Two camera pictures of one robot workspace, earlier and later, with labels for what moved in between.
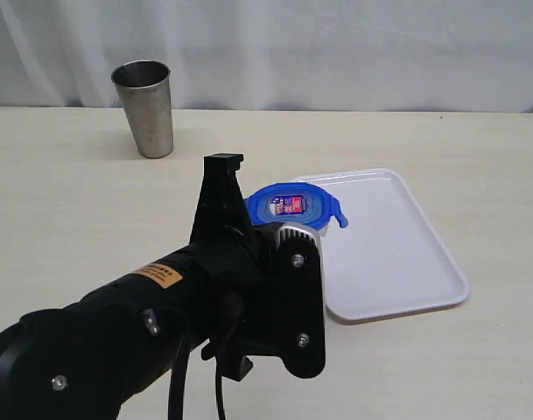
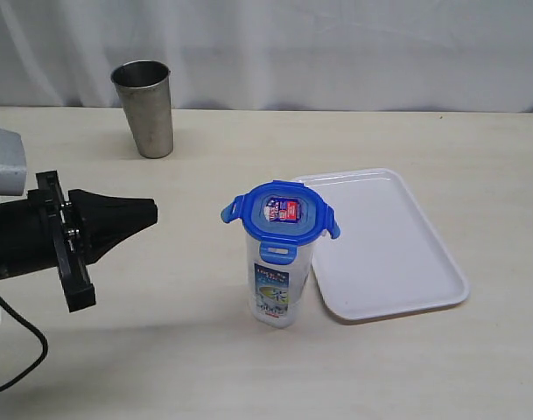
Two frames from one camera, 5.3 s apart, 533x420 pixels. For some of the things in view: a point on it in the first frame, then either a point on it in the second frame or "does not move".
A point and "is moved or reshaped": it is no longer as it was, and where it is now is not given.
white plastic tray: [388, 260] does not move
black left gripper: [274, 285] -> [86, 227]
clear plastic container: [319, 235] is moved or reshaped
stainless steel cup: [145, 91] does not move
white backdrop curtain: [459, 56] does not move
